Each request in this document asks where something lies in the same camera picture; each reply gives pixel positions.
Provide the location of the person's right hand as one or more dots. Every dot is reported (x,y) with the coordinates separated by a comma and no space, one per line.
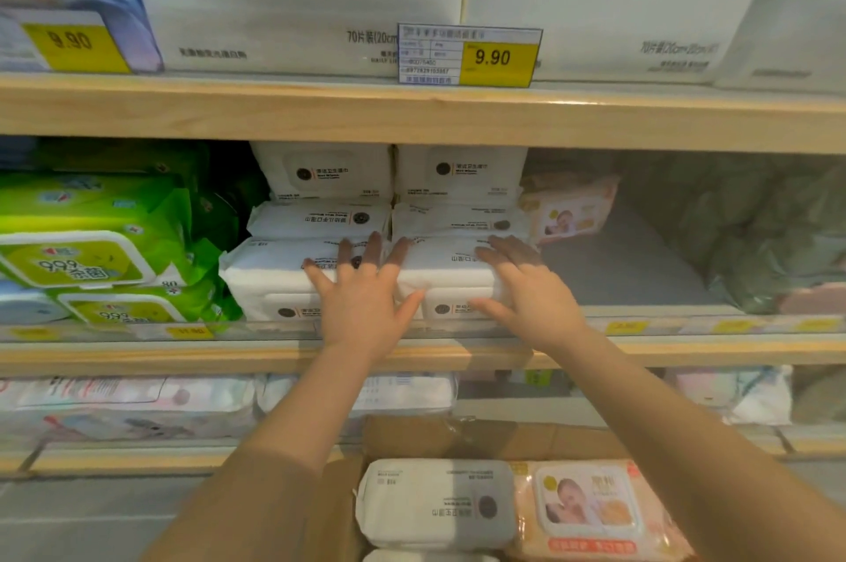
(538,300)

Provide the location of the person's left hand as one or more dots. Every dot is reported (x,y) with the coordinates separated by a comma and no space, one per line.
(363,310)

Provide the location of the orange baby wipes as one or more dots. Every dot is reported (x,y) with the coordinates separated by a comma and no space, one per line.
(595,509)
(572,211)

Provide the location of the brown cardboard box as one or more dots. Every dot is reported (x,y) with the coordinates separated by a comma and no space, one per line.
(463,436)

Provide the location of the wooden store shelving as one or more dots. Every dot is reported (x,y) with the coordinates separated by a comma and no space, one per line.
(396,112)

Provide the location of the green pink tissue bundle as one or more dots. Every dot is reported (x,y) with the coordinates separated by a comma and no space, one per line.
(747,231)

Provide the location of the blue cartoon wet wipes packet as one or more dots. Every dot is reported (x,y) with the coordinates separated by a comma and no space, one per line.
(26,304)

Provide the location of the person's right forearm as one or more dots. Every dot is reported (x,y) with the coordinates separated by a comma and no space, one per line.
(694,449)

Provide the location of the person's left forearm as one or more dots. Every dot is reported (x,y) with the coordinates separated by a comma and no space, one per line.
(277,469)

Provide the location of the yellow price tag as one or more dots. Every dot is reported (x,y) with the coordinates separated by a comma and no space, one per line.
(732,325)
(469,56)
(624,327)
(66,42)
(188,332)
(816,324)
(30,333)

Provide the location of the white pack with blue print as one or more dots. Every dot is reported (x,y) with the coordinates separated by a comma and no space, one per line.
(410,391)

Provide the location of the clear pack with red print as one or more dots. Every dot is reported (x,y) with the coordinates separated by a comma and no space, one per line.
(125,406)

